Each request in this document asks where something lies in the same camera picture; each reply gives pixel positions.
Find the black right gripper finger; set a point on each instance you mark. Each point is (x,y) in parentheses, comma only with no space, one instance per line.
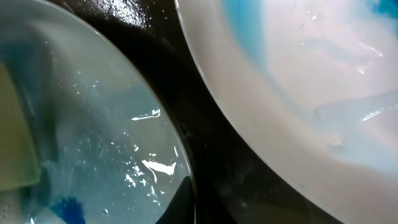
(181,209)

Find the white plate blue smear front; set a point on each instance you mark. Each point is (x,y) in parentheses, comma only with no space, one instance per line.
(107,150)

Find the white plate blue smear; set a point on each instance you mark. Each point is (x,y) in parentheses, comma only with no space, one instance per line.
(107,150)
(311,86)

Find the green and yellow sponge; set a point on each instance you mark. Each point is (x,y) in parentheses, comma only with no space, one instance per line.
(19,162)

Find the large dark serving tray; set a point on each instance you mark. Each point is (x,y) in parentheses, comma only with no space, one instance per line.
(233,185)

